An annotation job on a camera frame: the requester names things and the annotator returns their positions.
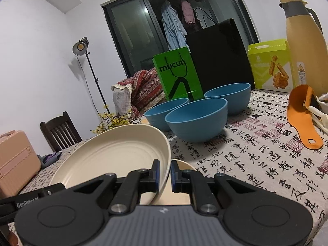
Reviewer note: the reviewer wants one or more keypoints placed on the grey purple cloth pouch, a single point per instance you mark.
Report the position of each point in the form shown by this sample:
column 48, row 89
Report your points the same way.
column 49, row 159

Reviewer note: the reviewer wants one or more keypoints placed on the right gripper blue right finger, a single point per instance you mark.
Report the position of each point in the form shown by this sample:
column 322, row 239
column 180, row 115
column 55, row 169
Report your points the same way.
column 198, row 187

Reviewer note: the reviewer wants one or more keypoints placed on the blue bowl right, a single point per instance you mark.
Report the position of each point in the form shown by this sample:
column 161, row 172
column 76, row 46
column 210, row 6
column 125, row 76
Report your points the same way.
column 237, row 96

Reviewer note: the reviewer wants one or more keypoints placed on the hanging white garment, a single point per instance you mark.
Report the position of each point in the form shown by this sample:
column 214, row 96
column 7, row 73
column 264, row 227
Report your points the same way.
column 204, row 17

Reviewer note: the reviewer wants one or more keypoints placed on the blue bowl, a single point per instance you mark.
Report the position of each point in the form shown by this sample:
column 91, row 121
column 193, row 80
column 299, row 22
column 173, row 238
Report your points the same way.
column 156, row 115
column 237, row 96
column 198, row 121

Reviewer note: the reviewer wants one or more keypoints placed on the green paper shopping bag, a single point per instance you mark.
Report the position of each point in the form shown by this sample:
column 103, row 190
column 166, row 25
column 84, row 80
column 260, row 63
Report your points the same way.
column 177, row 75

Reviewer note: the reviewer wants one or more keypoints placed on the orange plastic scoop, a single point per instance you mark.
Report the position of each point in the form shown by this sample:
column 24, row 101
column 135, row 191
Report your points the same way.
column 299, row 116

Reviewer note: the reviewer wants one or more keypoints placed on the pink small suitcase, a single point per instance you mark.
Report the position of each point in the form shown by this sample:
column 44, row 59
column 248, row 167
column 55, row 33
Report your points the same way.
column 19, row 162

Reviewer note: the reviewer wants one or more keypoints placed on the yellow flower branches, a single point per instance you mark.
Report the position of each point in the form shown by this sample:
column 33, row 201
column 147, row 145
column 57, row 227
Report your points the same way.
column 110, row 121

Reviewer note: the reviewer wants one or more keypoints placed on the cream cloth bag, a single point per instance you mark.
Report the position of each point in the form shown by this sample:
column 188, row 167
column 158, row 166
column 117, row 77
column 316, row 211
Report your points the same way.
column 318, row 116

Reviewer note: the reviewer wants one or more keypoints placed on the hanging blue shirt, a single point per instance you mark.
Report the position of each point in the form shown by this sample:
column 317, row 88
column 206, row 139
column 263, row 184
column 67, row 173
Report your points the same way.
column 173, row 27

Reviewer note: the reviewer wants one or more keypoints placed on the green snack box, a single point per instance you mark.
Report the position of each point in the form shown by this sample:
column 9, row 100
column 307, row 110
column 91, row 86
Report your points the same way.
column 271, row 65

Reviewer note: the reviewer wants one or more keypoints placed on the dark sliding glass door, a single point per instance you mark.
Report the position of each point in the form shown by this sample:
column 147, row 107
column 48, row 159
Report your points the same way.
column 138, row 34

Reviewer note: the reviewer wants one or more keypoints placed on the black paper bag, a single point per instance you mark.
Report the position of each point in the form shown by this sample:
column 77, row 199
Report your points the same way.
column 219, row 56

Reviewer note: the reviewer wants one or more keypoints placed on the blue bowl front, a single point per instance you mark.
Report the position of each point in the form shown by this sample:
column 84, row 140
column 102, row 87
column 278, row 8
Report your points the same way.
column 198, row 121

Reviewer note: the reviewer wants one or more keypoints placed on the cream plate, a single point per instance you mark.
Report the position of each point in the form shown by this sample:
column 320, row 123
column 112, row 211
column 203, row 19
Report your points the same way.
column 120, row 151
column 172, row 194

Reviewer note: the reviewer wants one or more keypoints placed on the blue bowl left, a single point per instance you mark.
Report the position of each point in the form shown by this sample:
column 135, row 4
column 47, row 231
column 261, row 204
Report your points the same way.
column 156, row 115

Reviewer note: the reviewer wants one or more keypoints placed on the red patterned blanket on chair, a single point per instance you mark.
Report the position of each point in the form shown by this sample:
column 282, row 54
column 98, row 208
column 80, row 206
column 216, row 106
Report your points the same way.
column 137, row 94

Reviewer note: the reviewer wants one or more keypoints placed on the hanging pink garment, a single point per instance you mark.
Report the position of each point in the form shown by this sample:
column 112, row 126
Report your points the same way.
column 188, row 12

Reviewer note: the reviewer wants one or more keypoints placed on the dark wooden chair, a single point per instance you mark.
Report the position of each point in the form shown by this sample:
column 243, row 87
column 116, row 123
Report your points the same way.
column 60, row 132

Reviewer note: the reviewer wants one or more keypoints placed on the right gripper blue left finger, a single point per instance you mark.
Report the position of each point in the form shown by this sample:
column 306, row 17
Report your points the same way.
column 132, row 187

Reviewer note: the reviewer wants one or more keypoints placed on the calligraphy print tablecloth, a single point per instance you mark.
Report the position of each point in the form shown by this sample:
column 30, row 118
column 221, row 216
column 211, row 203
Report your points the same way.
column 259, row 147

